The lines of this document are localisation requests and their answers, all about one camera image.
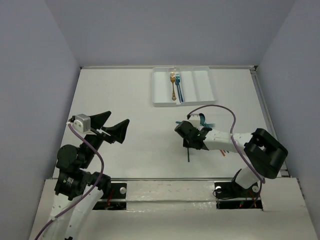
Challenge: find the dark chopstick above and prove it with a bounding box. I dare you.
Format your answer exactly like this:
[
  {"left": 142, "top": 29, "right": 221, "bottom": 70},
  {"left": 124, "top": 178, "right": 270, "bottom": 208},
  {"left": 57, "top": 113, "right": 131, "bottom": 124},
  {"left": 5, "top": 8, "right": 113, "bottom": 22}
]
[{"left": 187, "top": 147, "right": 190, "bottom": 163}]

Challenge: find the purple metal spoon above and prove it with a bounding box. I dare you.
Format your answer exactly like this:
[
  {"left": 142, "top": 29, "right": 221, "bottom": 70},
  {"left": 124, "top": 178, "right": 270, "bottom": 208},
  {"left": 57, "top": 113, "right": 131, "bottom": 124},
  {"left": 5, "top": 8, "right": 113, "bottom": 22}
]
[{"left": 198, "top": 113, "right": 206, "bottom": 127}]

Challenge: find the blue metal fork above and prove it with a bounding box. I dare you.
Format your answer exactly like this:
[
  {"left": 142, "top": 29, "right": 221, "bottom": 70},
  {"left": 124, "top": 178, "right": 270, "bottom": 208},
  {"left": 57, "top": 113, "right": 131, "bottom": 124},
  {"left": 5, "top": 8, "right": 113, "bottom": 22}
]
[
  {"left": 175, "top": 74, "right": 183, "bottom": 103},
  {"left": 175, "top": 74, "right": 184, "bottom": 103}
]

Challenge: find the ornate gold fork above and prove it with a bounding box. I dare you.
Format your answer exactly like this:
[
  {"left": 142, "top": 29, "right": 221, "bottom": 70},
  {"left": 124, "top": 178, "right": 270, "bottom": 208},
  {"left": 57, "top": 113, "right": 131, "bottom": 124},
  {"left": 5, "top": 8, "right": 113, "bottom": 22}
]
[{"left": 170, "top": 72, "right": 177, "bottom": 101}]

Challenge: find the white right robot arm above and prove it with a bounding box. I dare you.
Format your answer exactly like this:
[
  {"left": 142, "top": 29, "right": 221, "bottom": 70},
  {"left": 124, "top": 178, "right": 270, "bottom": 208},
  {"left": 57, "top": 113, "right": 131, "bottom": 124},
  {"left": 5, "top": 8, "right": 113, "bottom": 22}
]
[{"left": 174, "top": 120, "right": 288, "bottom": 196}]

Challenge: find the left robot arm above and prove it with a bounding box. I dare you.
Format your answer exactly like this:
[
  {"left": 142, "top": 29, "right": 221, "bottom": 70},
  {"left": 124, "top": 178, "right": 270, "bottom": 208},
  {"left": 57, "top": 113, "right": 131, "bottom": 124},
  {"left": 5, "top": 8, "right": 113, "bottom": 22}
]
[{"left": 35, "top": 111, "right": 130, "bottom": 240}]

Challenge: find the iridescent green fork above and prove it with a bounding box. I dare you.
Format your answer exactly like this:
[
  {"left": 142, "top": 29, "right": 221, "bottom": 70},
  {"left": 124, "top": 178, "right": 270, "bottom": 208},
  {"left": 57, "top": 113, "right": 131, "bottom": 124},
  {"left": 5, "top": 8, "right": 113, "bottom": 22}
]
[{"left": 175, "top": 121, "right": 216, "bottom": 128}]

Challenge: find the white plastic cutlery tray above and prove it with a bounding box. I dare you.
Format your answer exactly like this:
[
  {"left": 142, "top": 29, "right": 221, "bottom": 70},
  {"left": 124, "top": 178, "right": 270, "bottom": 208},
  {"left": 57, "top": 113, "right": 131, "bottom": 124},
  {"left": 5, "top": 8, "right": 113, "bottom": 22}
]
[{"left": 151, "top": 66, "right": 218, "bottom": 107}]

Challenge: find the white front platform board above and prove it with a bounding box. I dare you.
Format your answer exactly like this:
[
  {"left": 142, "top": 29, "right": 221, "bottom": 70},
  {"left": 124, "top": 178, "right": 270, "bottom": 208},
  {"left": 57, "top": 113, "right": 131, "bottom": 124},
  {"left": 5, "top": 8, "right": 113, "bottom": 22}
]
[{"left": 27, "top": 177, "right": 320, "bottom": 240}]

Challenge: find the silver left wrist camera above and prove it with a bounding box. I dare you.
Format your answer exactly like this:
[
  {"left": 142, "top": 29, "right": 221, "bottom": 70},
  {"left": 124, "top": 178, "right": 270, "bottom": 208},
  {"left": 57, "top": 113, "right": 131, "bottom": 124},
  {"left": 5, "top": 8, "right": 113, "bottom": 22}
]
[{"left": 68, "top": 113, "right": 91, "bottom": 134}]

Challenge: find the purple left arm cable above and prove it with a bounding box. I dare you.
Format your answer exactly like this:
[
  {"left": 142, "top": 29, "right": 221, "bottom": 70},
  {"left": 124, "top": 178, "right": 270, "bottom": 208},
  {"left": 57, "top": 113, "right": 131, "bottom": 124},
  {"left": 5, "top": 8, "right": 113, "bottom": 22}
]
[{"left": 32, "top": 122, "right": 106, "bottom": 240}]

